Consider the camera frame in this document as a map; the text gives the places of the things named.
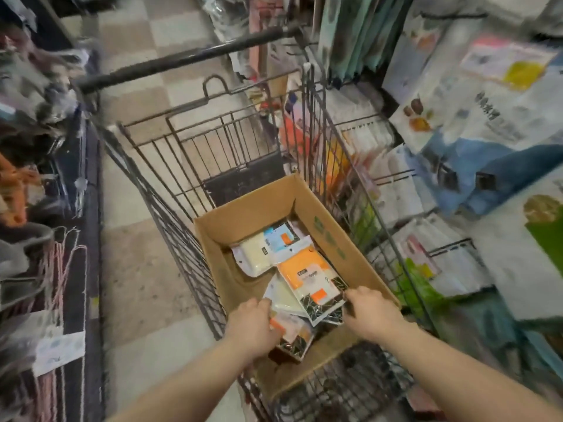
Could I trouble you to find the person's right hand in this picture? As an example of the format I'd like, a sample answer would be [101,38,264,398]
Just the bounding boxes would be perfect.
[342,286,414,343]

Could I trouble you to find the person's left hand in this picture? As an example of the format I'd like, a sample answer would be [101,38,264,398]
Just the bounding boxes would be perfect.
[224,297,282,361]

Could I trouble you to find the pale translucent packet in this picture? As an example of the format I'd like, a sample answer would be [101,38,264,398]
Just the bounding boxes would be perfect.
[263,273,309,318]

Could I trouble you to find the orange packet with geometric pattern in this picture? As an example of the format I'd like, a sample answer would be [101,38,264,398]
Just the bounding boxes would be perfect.
[277,243,349,327]

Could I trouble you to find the person's left forearm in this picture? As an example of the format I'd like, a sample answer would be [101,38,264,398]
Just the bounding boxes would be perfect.
[108,335,271,422]

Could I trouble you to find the person's right forearm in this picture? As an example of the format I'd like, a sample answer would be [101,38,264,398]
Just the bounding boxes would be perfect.
[374,321,563,422]

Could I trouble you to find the small orange patterned packet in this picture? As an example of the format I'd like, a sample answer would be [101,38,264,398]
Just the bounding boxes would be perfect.
[268,312,316,362]

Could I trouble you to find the cream packet with blue label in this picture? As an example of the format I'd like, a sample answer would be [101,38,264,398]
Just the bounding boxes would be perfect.
[230,221,309,278]

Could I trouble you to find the green and white hanging packets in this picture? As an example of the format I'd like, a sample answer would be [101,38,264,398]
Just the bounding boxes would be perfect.
[369,215,493,312]

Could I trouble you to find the brown cardboard box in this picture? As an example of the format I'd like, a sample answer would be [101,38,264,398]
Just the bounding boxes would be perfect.
[194,173,402,401]

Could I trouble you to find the rows of white hanging packets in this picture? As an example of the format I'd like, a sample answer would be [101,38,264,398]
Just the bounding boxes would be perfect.
[328,83,440,229]

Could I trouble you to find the black cart seat flap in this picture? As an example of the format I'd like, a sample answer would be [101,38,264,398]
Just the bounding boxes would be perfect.
[203,161,287,208]

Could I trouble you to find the large white and green bag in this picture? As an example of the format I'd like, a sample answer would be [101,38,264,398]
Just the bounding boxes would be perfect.
[466,166,563,322]

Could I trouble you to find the white shelf label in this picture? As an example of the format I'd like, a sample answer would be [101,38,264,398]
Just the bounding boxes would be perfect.
[32,331,87,377]

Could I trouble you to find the large white and blue bag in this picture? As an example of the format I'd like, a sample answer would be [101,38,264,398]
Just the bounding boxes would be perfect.
[382,12,563,218]

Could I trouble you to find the row of teal hanging packets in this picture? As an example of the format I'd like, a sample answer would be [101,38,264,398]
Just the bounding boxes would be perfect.
[317,0,415,81]

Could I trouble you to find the orange hanging item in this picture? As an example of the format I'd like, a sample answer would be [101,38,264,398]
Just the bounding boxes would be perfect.
[0,153,42,228]

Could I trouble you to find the rack of dark hanging goods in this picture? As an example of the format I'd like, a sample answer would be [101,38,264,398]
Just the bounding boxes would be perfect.
[0,0,104,422]

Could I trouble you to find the metal wire shopping cart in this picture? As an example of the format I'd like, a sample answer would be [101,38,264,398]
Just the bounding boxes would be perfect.
[72,23,440,422]

